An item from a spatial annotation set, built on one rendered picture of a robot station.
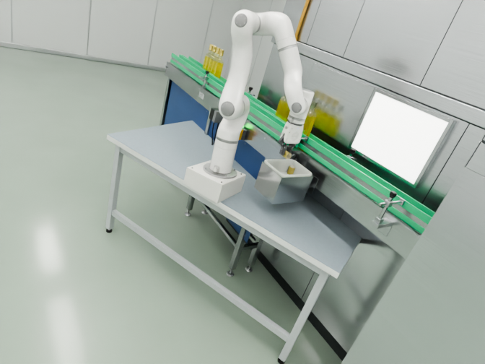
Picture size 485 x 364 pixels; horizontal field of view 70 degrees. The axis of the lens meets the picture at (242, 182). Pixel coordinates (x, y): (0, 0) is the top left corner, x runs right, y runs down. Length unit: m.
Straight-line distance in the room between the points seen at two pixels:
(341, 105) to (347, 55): 0.28
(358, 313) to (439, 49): 1.40
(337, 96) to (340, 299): 1.17
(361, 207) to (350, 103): 0.60
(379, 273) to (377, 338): 0.46
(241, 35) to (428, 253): 1.17
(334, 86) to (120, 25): 5.93
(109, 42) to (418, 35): 6.36
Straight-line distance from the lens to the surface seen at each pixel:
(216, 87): 2.61
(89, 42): 7.51
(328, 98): 2.13
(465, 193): 1.35
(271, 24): 1.70
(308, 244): 1.75
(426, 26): 1.92
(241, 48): 1.71
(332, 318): 2.31
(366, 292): 2.09
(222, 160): 1.82
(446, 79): 1.81
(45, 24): 7.37
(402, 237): 1.65
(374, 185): 1.72
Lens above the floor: 1.66
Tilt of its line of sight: 26 degrees down
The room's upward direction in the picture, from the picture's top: 18 degrees clockwise
